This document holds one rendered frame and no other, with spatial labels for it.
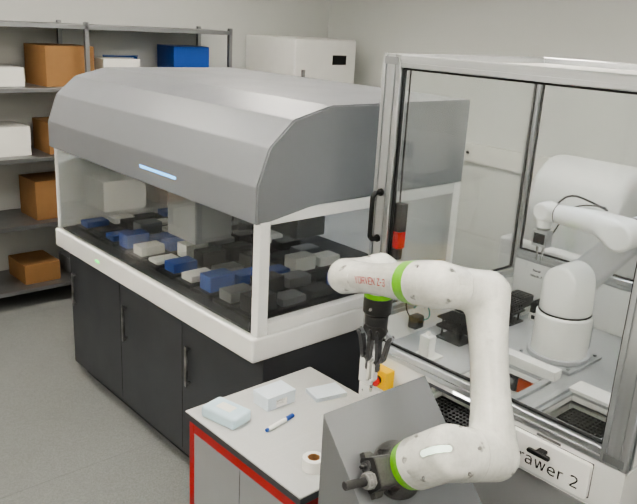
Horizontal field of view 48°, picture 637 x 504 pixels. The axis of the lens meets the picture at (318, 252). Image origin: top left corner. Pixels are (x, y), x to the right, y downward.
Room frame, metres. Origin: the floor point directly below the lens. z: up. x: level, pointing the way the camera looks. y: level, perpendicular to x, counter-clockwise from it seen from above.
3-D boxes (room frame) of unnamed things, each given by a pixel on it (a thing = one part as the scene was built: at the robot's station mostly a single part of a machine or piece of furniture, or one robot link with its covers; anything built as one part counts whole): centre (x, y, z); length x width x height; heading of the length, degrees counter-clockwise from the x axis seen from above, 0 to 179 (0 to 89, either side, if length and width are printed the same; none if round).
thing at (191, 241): (3.60, 0.42, 1.13); 1.78 x 1.14 x 0.45; 43
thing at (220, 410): (2.20, 0.28, 0.78); 0.15 x 0.10 x 0.04; 55
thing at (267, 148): (3.62, 0.42, 0.89); 1.86 x 1.21 x 1.78; 43
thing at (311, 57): (6.66, 0.24, 0.98); 0.74 x 0.70 x 1.95; 42
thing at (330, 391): (2.41, -0.06, 0.77); 0.13 x 0.09 x 0.02; 119
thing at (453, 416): (2.05, -0.42, 0.87); 0.22 x 0.18 x 0.06; 133
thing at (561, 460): (1.88, -0.70, 0.87); 0.29 x 0.02 x 0.11; 43
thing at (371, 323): (2.13, -0.20, 1.16); 0.08 x 0.07 x 0.09; 58
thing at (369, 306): (2.14, -0.20, 1.23); 0.12 x 0.09 x 0.06; 148
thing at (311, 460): (1.93, -0.02, 0.78); 0.07 x 0.07 x 0.04
